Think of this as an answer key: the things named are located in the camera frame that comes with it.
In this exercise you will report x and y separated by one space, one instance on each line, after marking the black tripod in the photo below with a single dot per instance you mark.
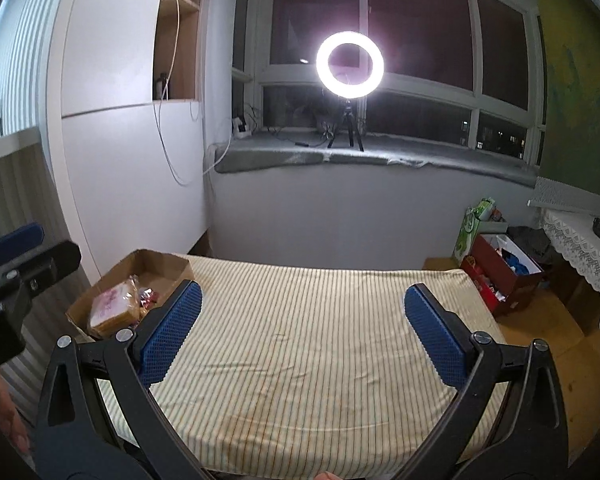
349 120

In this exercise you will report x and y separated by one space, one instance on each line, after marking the dark bottle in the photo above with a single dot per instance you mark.
162 87

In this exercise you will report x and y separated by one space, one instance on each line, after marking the wooden shelf niche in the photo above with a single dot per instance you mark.
185 50

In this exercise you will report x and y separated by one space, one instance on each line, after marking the person's left hand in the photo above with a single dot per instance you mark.
10 420

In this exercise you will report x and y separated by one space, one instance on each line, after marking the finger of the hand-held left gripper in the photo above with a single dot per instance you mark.
15 240
50 260

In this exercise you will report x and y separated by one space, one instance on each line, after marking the white cabinet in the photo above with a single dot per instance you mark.
130 175

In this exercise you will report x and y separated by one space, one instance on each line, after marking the dark cloth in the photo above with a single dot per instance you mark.
530 240

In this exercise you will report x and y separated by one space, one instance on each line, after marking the striped cloth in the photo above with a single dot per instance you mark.
300 360

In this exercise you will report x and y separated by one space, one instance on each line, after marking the white power strip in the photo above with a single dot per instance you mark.
241 129

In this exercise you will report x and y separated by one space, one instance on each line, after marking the lace-covered side table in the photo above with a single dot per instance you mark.
580 250

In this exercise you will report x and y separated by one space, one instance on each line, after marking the white framed window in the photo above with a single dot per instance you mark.
415 25

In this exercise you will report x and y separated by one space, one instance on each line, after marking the bread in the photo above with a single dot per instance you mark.
112 307

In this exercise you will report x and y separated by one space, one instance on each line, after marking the green paper bag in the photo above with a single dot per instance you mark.
472 235

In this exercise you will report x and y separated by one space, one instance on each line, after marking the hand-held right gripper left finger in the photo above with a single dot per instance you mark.
172 332

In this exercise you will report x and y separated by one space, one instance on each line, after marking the red chocolate snack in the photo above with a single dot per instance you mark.
147 297

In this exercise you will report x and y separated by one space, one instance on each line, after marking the red box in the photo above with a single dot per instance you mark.
500 275

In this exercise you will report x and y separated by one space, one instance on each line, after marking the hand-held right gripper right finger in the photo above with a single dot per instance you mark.
432 335

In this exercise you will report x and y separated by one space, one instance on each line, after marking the cardboard box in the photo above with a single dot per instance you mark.
150 265

